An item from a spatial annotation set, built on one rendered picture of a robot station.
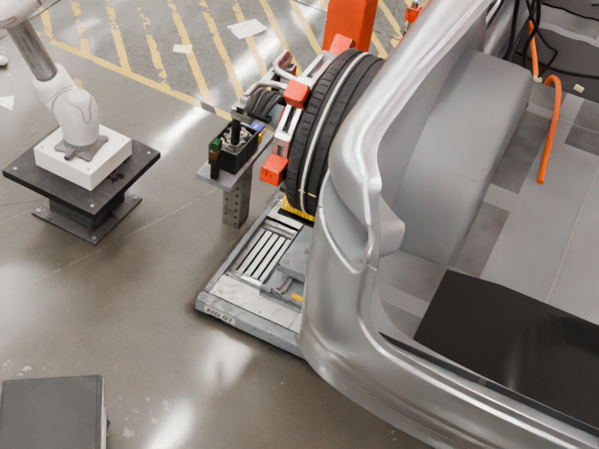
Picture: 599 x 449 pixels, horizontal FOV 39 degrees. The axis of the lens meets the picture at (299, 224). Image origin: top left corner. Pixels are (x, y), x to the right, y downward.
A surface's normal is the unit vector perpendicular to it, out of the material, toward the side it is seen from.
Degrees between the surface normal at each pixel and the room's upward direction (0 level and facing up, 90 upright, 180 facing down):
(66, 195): 0
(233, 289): 0
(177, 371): 0
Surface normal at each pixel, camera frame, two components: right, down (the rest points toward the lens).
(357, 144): -0.25, -0.62
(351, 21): -0.43, 0.61
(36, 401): 0.11, -0.70
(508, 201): -0.07, -0.42
